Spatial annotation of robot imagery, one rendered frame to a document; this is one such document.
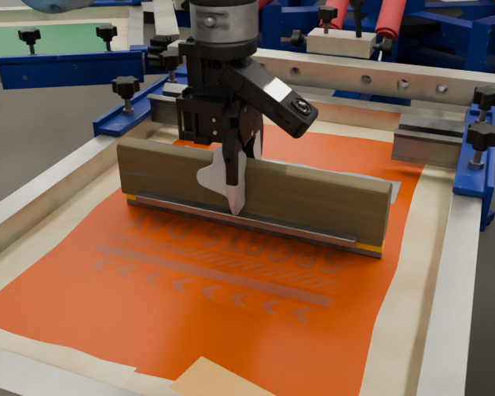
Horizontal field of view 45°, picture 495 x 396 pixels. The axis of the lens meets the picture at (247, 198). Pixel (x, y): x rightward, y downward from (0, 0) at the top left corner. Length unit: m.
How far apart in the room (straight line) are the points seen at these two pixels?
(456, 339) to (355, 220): 0.19
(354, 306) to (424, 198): 0.27
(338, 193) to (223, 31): 0.22
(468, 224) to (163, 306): 0.38
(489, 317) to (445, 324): 1.64
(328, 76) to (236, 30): 0.53
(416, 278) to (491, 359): 1.39
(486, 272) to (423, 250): 1.70
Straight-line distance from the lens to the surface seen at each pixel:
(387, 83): 1.15
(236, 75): 0.67
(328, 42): 1.21
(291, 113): 0.66
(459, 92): 1.14
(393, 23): 1.36
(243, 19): 0.66
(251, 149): 0.74
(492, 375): 2.05
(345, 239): 0.72
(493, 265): 2.52
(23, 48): 1.66
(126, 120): 1.01
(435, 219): 0.85
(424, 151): 0.93
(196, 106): 0.70
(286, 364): 0.60
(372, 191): 0.69
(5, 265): 0.78
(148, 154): 0.78
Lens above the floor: 1.38
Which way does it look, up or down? 30 degrees down
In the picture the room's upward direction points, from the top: straight up
